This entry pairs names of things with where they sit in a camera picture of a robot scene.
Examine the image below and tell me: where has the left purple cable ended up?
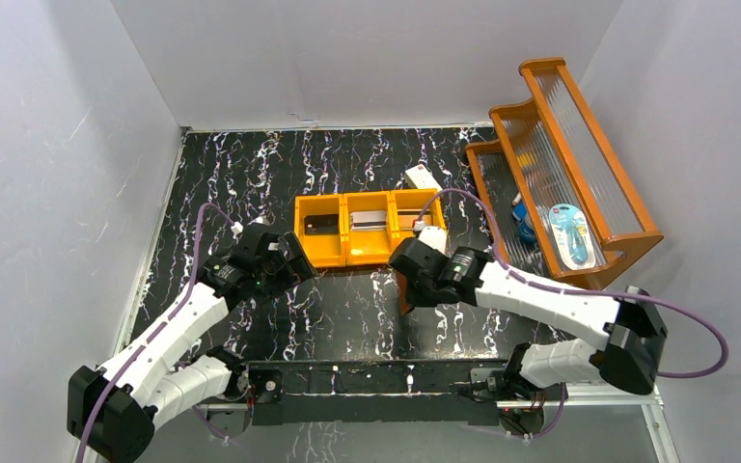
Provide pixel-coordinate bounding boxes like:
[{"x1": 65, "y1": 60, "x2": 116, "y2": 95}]
[{"x1": 74, "y1": 202, "x2": 244, "y2": 463}]

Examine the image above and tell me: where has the orange wooden shelf rack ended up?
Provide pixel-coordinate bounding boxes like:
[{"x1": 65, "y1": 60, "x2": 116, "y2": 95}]
[{"x1": 465, "y1": 57, "x2": 663, "y2": 289}]

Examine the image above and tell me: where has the purple cable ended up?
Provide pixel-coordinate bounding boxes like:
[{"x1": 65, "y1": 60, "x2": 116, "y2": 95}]
[
  {"x1": 74, "y1": 202, "x2": 244, "y2": 463},
  {"x1": 416, "y1": 187, "x2": 729, "y2": 442}
]

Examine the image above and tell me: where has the silver card in middle bin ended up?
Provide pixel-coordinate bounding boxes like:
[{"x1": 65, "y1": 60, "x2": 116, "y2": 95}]
[{"x1": 349, "y1": 210, "x2": 387, "y2": 232}]

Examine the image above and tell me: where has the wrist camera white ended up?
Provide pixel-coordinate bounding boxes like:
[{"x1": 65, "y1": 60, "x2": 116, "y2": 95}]
[
  {"x1": 231, "y1": 218, "x2": 279, "y2": 253},
  {"x1": 413, "y1": 221, "x2": 448, "y2": 255}
]

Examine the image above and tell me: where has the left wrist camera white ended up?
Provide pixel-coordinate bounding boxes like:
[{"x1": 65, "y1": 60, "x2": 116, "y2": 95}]
[{"x1": 231, "y1": 218, "x2": 279, "y2": 253}]

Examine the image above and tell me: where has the brown leather card holder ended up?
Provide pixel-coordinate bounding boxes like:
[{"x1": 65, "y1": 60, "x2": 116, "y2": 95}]
[{"x1": 398, "y1": 285, "x2": 415, "y2": 316}]

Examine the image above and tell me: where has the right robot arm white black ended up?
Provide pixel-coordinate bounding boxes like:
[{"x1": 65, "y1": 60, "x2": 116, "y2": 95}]
[{"x1": 389, "y1": 238, "x2": 668, "y2": 399}]

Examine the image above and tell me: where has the right orange bin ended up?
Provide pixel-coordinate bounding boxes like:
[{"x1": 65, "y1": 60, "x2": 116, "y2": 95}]
[{"x1": 390, "y1": 188, "x2": 447, "y2": 248}]

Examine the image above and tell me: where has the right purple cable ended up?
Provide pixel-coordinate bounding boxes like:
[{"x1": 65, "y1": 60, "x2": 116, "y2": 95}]
[{"x1": 416, "y1": 187, "x2": 729, "y2": 442}]

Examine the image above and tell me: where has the blue packaged item on shelf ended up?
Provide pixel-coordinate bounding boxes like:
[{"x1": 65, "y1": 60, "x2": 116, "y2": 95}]
[{"x1": 548, "y1": 204, "x2": 596, "y2": 270}]

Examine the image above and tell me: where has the aluminium frame rail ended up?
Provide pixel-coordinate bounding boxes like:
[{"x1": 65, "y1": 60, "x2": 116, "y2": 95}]
[{"x1": 82, "y1": 361, "x2": 666, "y2": 412}]

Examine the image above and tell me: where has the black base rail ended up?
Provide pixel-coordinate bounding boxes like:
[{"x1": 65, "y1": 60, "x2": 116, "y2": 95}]
[{"x1": 204, "y1": 359, "x2": 570, "y2": 428}]

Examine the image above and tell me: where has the orange bin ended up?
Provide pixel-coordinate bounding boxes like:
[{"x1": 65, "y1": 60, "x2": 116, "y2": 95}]
[
  {"x1": 390, "y1": 188, "x2": 447, "y2": 248},
  {"x1": 341, "y1": 191, "x2": 394, "y2": 266},
  {"x1": 294, "y1": 194, "x2": 346, "y2": 268}
]

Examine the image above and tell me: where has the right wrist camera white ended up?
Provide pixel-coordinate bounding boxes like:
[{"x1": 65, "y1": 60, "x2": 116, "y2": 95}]
[{"x1": 413, "y1": 221, "x2": 448, "y2": 255}]

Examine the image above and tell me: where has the white small box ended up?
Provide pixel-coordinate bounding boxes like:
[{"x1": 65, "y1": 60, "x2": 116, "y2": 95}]
[{"x1": 404, "y1": 164, "x2": 443, "y2": 191}]

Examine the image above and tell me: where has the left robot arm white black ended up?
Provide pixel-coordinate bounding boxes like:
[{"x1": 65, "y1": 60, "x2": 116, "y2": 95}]
[{"x1": 67, "y1": 223, "x2": 316, "y2": 462}]

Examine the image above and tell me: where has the left orange bin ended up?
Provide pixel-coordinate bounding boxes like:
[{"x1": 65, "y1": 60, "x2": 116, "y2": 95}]
[{"x1": 294, "y1": 194, "x2": 346, "y2": 268}]

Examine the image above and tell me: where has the black credit card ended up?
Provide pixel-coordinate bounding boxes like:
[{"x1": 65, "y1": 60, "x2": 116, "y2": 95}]
[{"x1": 303, "y1": 214, "x2": 340, "y2": 235}]

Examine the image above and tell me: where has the middle orange bin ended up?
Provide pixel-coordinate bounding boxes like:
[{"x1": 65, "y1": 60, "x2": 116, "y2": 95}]
[{"x1": 341, "y1": 191, "x2": 394, "y2": 266}]

